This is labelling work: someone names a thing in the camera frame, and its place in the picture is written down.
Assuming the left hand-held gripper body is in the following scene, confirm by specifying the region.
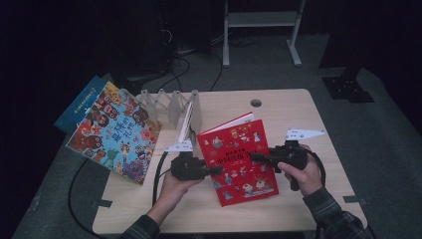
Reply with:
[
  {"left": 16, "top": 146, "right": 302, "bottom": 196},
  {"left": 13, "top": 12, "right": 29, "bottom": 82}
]
[{"left": 163, "top": 138, "right": 209, "bottom": 182}]

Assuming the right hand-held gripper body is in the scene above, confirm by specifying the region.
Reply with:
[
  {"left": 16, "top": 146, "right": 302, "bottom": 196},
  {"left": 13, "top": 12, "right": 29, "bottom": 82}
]
[{"left": 269, "top": 127, "right": 326, "bottom": 192}]

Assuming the red picture book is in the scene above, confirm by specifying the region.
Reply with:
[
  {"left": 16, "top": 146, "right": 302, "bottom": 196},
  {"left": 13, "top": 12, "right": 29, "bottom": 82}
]
[{"left": 196, "top": 112, "right": 281, "bottom": 208}]

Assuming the white caterpillar picture book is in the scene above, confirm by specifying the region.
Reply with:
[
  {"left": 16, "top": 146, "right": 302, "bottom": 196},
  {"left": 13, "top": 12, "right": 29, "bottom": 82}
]
[{"left": 177, "top": 101, "right": 195, "bottom": 145}]

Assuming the translucent expandable book rack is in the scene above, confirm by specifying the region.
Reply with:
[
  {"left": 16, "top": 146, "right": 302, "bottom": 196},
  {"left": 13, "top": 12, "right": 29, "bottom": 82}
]
[{"left": 135, "top": 89, "right": 203, "bottom": 147}]

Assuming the colourful animal faces picture book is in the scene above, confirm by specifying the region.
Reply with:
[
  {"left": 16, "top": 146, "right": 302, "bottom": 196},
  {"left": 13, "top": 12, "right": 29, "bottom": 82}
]
[{"left": 65, "top": 81, "right": 163, "bottom": 186}]

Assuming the blue monster picture book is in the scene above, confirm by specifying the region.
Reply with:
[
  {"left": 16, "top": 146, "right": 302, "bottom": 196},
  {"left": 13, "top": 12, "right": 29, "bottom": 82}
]
[{"left": 54, "top": 75, "right": 107, "bottom": 135}]

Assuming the person's left hand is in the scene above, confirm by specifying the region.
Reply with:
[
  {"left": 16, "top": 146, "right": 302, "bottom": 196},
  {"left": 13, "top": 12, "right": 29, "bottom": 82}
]
[{"left": 157, "top": 169, "right": 200, "bottom": 210}]

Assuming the person's right hand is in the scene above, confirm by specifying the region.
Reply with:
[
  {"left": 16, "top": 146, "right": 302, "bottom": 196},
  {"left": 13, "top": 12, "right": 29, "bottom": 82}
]
[{"left": 277, "top": 147, "right": 324, "bottom": 198}]

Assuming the black stand base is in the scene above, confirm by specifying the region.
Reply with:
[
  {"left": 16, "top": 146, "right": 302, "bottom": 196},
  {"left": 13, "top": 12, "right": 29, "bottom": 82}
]
[
  {"left": 321, "top": 66, "right": 376, "bottom": 104},
  {"left": 110, "top": 74, "right": 144, "bottom": 98}
]

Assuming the black floor cable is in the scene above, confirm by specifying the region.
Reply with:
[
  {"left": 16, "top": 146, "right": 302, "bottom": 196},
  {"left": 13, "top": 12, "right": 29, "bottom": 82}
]
[
  {"left": 208, "top": 51, "right": 224, "bottom": 93},
  {"left": 155, "top": 55, "right": 192, "bottom": 95}
]

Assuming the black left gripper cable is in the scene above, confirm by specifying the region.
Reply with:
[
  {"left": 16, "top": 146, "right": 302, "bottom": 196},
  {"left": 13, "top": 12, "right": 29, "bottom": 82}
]
[{"left": 67, "top": 150, "right": 171, "bottom": 239}]

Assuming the white metal table frame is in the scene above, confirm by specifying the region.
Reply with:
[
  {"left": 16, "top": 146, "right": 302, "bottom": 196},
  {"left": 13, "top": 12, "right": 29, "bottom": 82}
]
[{"left": 222, "top": 0, "right": 307, "bottom": 69}]

